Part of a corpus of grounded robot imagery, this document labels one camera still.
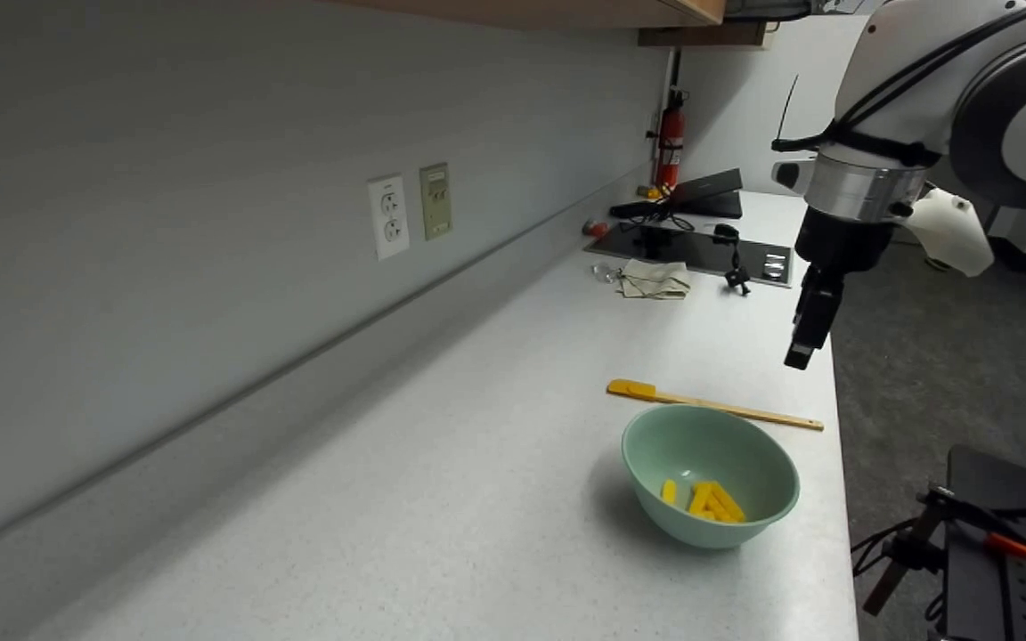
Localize mint green bowl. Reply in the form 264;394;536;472
619;406;800;553

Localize black small clip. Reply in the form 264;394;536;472
722;240;752;294

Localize black perforated board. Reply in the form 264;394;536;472
939;450;1026;641

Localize black tripod clamp orange handle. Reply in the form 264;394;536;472
850;489;1026;615

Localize beige folded cloth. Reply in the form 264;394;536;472
591;260;691;300

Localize red fire extinguisher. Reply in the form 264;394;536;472
647;48;685;200

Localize beige wall switch plate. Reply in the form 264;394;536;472
420;162;452;240

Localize yellow spatula wooden handle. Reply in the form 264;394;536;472
605;378;821;429

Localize white wall outlet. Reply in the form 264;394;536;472
366;175;408;260

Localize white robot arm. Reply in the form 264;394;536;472
774;0;1026;371

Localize yellow food pieces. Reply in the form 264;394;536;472
659;476;745;524

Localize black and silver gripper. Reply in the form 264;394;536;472
783;141;936;371

